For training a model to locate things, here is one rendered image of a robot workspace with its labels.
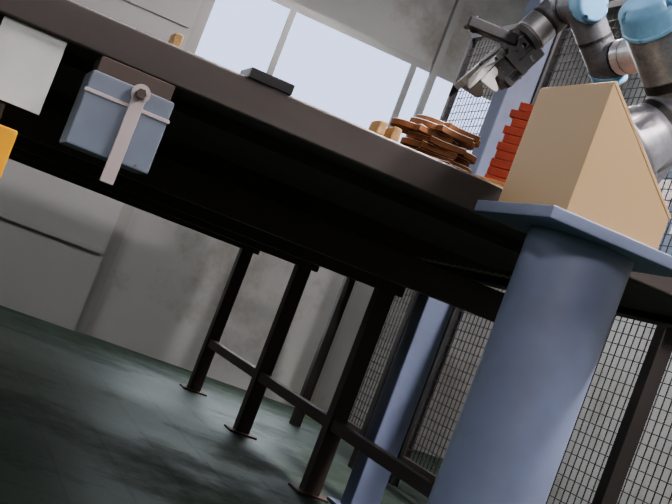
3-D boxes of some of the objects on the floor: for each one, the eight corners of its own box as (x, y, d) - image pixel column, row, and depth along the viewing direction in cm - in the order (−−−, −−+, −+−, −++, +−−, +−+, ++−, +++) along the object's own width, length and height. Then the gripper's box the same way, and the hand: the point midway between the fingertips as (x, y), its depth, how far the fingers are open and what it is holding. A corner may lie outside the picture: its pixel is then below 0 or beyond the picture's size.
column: (550, 853, 180) (756, 286, 184) (313, 795, 168) (539, 191, 172) (448, 737, 216) (622, 265, 220) (248, 683, 204) (435, 186, 208)
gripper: (559, 48, 262) (490, 111, 260) (529, 60, 282) (465, 118, 280) (532, 16, 261) (463, 79, 259) (504, 30, 280) (440, 89, 278)
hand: (455, 90), depth 269 cm, fingers open, 14 cm apart
